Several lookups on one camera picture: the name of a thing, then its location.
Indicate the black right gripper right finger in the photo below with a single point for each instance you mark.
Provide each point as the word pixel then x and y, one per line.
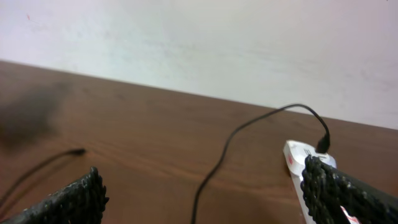
pixel 330 195

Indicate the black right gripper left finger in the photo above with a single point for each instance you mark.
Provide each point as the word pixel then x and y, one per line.
pixel 82 202

